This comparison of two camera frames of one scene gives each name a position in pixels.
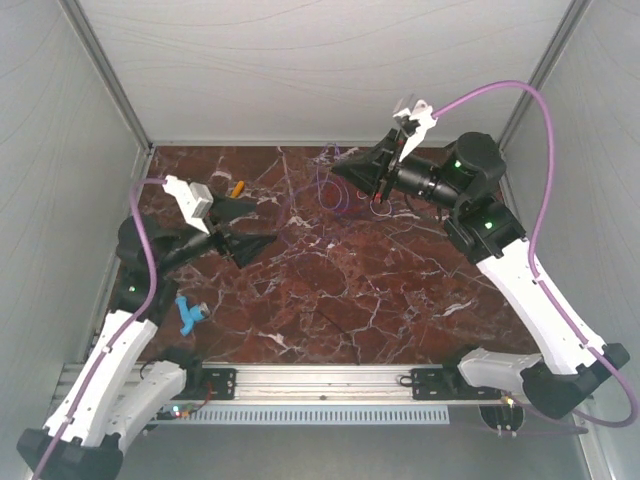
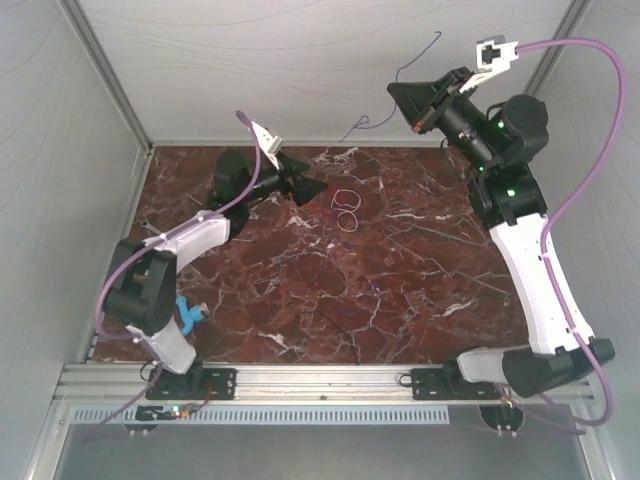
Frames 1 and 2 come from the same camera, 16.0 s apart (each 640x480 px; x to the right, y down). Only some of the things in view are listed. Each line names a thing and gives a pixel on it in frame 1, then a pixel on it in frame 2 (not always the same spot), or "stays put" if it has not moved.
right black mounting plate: [448, 384] stays put
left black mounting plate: [211, 383] stays put
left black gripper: [243, 247] to [304, 189]
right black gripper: [367, 172] to [422, 103]
